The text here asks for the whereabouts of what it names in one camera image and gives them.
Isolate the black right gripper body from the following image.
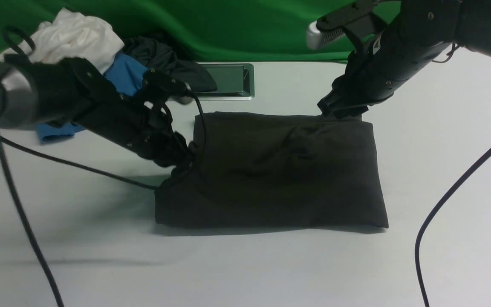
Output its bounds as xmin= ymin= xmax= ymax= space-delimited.
xmin=317 ymin=32 xmax=438 ymax=120

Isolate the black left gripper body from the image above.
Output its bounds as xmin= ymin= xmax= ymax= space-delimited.
xmin=84 ymin=94 xmax=193 ymax=168

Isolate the dark gray long-sleeve top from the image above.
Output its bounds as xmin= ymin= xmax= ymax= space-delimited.
xmin=154 ymin=112 xmax=389 ymax=229

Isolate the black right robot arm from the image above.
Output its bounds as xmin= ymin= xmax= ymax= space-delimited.
xmin=306 ymin=0 xmax=491 ymax=119

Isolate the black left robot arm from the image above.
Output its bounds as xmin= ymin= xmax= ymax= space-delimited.
xmin=0 ymin=55 xmax=194 ymax=167

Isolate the blue crumpled garment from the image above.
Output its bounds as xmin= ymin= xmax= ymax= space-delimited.
xmin=35 ymin=52 xmax=147 ymax=145

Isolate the dark teal crumpled garment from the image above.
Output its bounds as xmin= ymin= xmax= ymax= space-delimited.
xmin=122 ymin=31 xmax=218 ymax=93

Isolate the white crumpled garment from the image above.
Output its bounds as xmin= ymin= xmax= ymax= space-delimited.
xmin=19 ymin=8 xmax=124 ymax=74

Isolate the green backdrop cloth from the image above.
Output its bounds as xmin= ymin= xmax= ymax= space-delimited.
xmin=0 ymin=0 xmax=353 ymax=62

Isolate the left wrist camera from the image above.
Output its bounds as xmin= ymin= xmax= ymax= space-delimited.
xmin=142 ymin=68 xmax=195 ymax=105

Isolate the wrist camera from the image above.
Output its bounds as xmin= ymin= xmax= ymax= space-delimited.
xmin=142 ymin=68 xmax=195 ymax=105
xmin=306 ymin=0 xmax=387 ymax=50

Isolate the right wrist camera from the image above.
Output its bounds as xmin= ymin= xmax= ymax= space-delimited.
xmin=306 ymin=0 xmax=387 ymax=50

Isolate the metal table cable hatch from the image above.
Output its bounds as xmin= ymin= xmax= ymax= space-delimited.
xmin=196 ymin=64 xmax=255 ymax=101

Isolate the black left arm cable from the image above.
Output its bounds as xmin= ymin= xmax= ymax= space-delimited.
xmin=0 ymin=92 xmax=208 ymax=307

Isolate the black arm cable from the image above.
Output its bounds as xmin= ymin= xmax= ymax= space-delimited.
xmin=0 ymin=92 xmax=208 ymax=307
xmin=414 ymin=124 xmax=491 ymax=307

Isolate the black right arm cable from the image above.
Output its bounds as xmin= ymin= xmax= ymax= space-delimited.
xmin=414 ymin=124 xmax=491 ymax=307

